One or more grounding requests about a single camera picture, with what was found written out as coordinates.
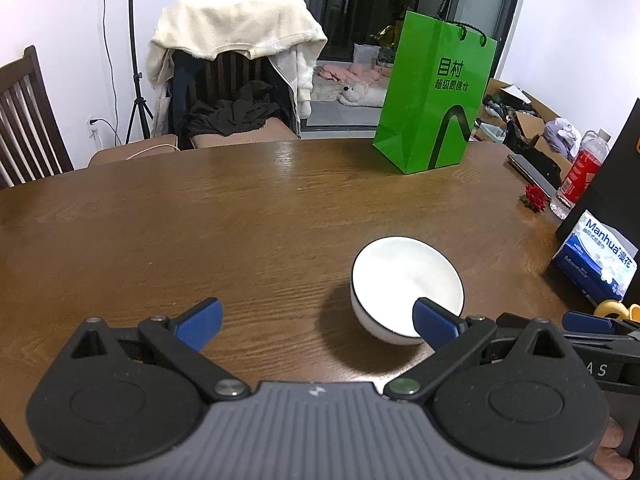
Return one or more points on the dark clothes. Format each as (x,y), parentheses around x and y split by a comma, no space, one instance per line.
(235,112)

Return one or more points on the black-framed glass door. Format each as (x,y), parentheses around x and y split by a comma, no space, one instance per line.
(360,0)

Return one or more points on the person's right hand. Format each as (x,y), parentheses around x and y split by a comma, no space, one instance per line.
(614,460)

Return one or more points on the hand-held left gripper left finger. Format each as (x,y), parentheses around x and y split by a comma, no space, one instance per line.
(200,322)

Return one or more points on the red-label plastic bottle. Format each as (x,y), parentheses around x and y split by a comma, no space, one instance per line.
(580,175)

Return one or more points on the green paper bag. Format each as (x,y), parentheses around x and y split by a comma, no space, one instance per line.
(430,95)

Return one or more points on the dark wooden slatted chair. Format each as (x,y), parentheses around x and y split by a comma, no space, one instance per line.
(30,120)

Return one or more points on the white bowl with black rim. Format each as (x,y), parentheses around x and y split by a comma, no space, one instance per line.
(400,270)

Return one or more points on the yellow mug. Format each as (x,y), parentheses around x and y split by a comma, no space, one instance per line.
(610,307)

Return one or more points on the white plush toy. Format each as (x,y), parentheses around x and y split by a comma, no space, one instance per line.
(352,94)

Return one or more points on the cardboard box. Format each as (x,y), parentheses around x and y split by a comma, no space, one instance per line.
(530,117)

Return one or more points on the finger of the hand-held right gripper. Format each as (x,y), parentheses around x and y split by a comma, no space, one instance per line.
(587,322)
(512,322)

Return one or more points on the pink bedding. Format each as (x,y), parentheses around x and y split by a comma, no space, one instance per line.
(350,72)

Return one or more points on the clear storage box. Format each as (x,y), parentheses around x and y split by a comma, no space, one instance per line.
(370,54)

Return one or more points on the dark flat case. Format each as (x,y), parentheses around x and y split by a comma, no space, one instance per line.
(532,170)

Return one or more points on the chair with cream cloth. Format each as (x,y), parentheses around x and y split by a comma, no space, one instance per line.
(235,20)

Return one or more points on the wooden chair with clothes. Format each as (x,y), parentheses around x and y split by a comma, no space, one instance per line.
(225,67)

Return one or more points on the black paper bag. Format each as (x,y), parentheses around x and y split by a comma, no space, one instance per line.
(620,175)

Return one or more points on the black light stand tripod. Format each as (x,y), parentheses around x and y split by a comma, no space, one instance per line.
(135,60)

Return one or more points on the blue tissue pack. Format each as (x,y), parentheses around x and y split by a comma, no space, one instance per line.
(595,260)

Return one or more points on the wall socket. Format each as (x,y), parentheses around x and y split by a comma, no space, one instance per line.
(94,132)

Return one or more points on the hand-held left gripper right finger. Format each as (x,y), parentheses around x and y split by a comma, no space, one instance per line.
(435,322)

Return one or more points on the red flower ornament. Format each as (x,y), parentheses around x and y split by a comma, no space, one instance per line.
(535,197)

